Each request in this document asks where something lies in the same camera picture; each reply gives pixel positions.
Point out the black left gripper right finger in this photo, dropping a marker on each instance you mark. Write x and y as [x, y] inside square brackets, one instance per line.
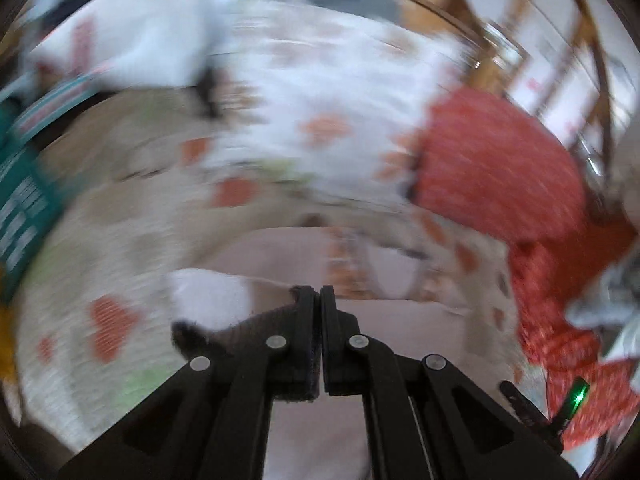
[425, 419]

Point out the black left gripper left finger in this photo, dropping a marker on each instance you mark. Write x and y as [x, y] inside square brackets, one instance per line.
[210, 420]

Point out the pink grey-cuffed sweater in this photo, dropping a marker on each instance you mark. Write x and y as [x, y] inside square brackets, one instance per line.
[402, 299]

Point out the grey small garment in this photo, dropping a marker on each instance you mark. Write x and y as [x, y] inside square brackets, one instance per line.
[609, 306]

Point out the red floral bedsheet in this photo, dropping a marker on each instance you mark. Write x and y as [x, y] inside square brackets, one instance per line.
[545, 276]

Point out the heart-patterned patchwork quilt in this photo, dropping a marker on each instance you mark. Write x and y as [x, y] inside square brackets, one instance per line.
[94, 310]

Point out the red floral pillow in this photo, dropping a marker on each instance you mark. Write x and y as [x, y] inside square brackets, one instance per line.
[491, 167]

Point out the teal printed package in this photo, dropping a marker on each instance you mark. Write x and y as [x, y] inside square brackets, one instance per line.
[30, 201]

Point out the white floral pillow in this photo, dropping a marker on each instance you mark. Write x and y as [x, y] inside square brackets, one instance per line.
[326, 100]

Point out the wooden bed headboard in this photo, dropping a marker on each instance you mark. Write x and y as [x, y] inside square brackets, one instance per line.
[570, 63]

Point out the white plastic bag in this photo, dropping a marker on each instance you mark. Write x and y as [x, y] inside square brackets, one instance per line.
[134, 43]

